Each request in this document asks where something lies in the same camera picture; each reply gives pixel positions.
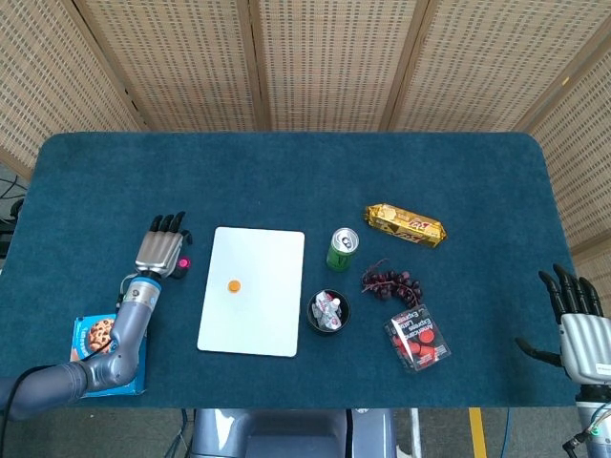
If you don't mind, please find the white magnetic board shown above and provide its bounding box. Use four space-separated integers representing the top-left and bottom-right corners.
197 226 306 358

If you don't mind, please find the woven bamboo folding screen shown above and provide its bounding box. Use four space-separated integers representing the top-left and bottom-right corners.
0 0 611 297

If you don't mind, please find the clear coffee capsule box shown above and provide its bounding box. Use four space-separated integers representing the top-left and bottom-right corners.
384 303 453 373

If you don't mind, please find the blue cookie box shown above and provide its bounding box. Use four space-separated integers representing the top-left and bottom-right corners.
70 313 148 397

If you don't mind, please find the silver jelly drink pouch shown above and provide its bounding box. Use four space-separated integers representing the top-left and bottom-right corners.
312 289 344 331

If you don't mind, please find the green energy drink can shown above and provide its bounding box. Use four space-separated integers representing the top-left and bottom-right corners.
326 227 361 274

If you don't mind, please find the black cable bundle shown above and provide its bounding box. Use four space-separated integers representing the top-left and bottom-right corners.
0 174 28 233

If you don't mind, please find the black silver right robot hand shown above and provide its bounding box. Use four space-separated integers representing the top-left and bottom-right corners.
515 263 611 385

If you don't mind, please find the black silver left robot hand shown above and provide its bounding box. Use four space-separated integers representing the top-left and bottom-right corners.
135 211 194 281

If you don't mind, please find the dark red grape bunch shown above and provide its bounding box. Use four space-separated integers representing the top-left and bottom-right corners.
361 259 424 307

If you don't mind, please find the yellow floor tape strip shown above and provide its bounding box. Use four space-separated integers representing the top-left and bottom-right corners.
469 407 488 458

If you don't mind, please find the gold biscuit packet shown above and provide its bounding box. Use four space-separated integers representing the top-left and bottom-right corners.
365 203 449 249

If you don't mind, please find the white table leg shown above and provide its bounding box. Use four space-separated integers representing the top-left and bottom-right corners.
409 408 423 458

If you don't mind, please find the blue table cloth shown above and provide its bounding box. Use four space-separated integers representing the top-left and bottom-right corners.
0 132 581 410

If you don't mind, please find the black mesh pen cup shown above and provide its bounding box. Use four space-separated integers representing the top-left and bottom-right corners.
306 288 352 337

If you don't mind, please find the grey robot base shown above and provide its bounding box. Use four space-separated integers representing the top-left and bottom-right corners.
190 408 397 458

